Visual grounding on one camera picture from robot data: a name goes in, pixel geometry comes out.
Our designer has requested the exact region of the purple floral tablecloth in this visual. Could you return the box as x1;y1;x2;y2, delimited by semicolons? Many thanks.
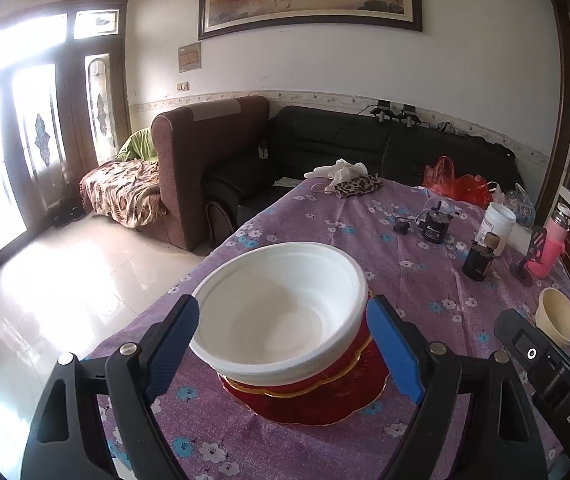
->
82;177;570;480

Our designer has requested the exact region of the wall panel box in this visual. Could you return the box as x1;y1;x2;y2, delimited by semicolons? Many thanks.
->
178;42;202;73

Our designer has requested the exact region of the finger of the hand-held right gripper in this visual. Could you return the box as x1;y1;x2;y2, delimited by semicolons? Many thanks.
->
496;309;558;396

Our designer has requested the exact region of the wooden glass door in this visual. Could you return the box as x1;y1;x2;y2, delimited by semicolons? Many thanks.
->
0;0;130;256

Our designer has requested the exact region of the dark cloth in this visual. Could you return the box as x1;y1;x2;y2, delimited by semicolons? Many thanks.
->
465;132;516;161

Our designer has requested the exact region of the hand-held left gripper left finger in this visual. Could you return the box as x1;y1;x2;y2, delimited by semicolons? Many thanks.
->
20;294;201;480

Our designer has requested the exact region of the brown patterned blanket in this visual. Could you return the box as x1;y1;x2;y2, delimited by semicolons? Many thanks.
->
80;159;168;231

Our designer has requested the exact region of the red plastic bag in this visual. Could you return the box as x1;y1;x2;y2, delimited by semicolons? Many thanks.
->
423;156;456;191
452;174;493;206

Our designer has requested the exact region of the black round device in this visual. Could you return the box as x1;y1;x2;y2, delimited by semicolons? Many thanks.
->
417;201;448;245

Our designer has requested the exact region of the brown armchair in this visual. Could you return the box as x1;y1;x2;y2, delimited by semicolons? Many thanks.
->
151;95;271;252

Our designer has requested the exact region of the clear plastic bag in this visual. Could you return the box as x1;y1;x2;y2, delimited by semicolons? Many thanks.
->
502;182;536;226

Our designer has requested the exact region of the white plastic jar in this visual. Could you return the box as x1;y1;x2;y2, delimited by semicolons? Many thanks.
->
474;202;517;257

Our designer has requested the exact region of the green cloth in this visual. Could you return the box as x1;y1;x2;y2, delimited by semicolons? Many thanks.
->
116;129;158;163

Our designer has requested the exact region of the white foam bowl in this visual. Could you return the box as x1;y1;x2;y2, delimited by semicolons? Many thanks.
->
190;242;368;361
192;280;368;386

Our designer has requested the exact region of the small cream bowl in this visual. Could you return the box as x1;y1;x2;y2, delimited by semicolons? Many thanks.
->
535;287;570;347

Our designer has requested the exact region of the leopard print pouch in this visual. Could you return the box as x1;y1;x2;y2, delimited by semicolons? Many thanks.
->
332;174;385;200

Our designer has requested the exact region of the black leather sofa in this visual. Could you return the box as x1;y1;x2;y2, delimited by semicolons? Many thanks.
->
205;105;523;241

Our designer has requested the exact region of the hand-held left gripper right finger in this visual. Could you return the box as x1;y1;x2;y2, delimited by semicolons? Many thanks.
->
365;294;548;480

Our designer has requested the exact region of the dark bottle with cork lid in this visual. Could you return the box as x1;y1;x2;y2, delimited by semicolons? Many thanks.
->
462;232;500;282

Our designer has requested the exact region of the white glove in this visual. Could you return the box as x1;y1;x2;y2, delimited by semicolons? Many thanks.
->
304;158;368;183

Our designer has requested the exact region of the pink water bottle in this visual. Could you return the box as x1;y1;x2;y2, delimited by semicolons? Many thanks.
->
528;202;570;279

